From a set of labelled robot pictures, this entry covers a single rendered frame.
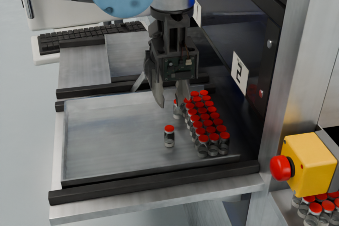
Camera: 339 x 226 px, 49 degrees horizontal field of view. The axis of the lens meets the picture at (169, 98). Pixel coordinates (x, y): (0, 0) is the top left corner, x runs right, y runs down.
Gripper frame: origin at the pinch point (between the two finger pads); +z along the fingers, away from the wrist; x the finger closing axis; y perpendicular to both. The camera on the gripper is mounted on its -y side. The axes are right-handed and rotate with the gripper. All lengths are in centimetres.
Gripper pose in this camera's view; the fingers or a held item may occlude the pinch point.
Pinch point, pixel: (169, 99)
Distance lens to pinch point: 74.6
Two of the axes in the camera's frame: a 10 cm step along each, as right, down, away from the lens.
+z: 0.0, 8.2, 5.7
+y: 2.0, 5.6, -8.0
